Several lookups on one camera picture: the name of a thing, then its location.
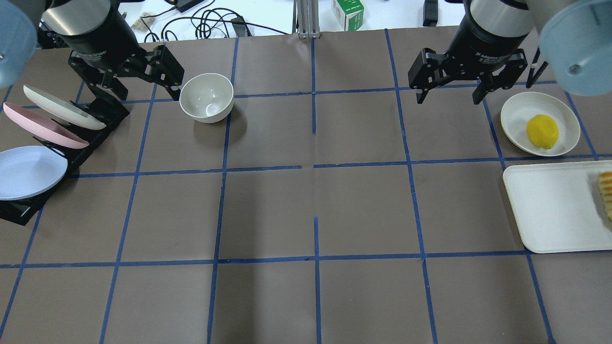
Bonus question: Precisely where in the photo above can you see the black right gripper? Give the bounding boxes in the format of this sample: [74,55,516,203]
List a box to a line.
[407,17,527,105]

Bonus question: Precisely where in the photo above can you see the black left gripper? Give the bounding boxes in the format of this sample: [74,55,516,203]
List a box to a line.
[57,10,185,104]

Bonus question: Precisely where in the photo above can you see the white ceramic bowl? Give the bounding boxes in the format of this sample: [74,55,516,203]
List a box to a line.
[179,73,234,124]

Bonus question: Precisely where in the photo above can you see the yellow lemon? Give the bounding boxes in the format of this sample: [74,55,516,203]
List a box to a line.
[526,114,559,150]

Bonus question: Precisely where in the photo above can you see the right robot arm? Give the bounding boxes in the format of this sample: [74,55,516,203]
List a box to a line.
[407,0,612,105]

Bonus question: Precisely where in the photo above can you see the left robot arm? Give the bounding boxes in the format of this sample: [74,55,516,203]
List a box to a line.
[0,0,185,104]

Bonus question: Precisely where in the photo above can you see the white round plate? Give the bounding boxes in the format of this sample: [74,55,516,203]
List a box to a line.
[501,92,581,157]

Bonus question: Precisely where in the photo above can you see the cream plate in rack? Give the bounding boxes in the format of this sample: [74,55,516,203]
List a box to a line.
[22,85,106,130]

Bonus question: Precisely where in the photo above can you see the black power adapter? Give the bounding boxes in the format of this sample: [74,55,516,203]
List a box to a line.
[167,0,204,13]

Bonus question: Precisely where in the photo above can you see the pink plate in rack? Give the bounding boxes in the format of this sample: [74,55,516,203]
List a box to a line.
[2,102,89,150]

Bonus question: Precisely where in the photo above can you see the green white carton box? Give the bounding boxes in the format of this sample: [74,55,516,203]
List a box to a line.
[331,0,365,32]

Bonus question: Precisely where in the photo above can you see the light blue plate in rack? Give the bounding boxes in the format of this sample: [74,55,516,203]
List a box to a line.
[0,146,68,201]

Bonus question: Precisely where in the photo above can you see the white rectangular tray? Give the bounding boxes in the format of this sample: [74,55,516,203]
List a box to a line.
[503,161,612,253]

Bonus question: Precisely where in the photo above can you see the sliced yellow bread loaf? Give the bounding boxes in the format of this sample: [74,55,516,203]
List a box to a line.
[597,171,612,220]

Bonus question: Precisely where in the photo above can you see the black dish rack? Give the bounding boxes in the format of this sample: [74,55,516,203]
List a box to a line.
[1,98,129,225]

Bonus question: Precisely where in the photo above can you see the black tangled cable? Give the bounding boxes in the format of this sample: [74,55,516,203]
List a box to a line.
[143,0,290,43]

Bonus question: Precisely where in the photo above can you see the aluminium frame post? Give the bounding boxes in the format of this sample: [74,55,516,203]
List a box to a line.
[293,0,320,39]

